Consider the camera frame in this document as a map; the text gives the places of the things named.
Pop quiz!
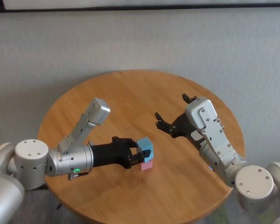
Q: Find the pink cube block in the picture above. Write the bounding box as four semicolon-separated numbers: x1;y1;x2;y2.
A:
140;160;154;172

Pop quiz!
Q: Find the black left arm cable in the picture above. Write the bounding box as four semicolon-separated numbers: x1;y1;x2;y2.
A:
68;171;91;181

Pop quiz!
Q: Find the blue cube block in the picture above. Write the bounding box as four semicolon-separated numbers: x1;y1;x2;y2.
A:
142;147;154;164
137;137;154;156

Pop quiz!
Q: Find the black wall trim strip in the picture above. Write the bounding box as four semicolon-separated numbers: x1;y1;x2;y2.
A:
0;5;280;14

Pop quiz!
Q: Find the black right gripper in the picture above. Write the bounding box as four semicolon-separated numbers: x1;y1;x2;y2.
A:
154;93;207;151

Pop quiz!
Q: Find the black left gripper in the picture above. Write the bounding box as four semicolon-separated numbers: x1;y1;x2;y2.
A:
91;136;152;170

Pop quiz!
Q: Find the white foam wall panel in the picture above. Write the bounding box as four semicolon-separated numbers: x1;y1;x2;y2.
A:
3;0;280;10

